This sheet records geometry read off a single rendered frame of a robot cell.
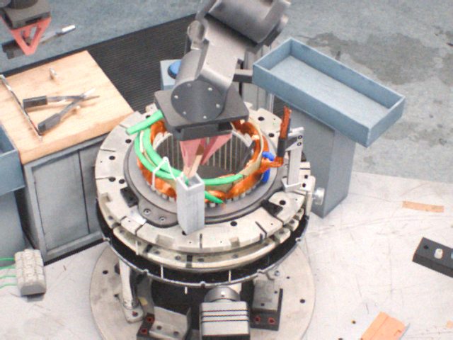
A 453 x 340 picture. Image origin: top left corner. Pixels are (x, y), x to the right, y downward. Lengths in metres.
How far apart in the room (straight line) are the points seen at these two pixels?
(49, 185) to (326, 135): 0.48
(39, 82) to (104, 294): 0.38
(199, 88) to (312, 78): 0.70
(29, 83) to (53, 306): 0.38
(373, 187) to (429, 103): 1.46
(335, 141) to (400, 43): 1.92
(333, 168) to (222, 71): 0.71
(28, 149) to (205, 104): 0.54
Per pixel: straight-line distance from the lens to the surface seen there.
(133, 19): 3.54
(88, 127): 1.49
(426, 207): 1.80
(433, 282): 1.68
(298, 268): 1.63
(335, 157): 1.64
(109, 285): 1.61
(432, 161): 3.04
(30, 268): 1.63
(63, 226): 1.63
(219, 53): 0.99
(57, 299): 1.63
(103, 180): 1.36
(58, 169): 1.54
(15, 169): 1.50
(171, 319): 1.50
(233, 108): 1.11
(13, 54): 1.51
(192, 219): 1.27
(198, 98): 0.98
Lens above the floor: 2.07
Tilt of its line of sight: 45 degrees down
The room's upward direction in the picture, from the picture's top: 1 degrees clockwise
